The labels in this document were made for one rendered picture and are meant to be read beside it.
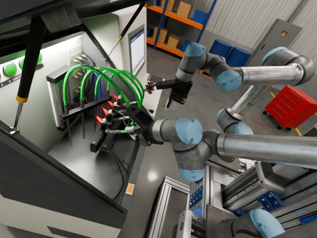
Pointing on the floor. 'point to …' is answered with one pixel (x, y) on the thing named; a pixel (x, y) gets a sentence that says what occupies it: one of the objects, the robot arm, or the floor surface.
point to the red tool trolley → (291, 107)
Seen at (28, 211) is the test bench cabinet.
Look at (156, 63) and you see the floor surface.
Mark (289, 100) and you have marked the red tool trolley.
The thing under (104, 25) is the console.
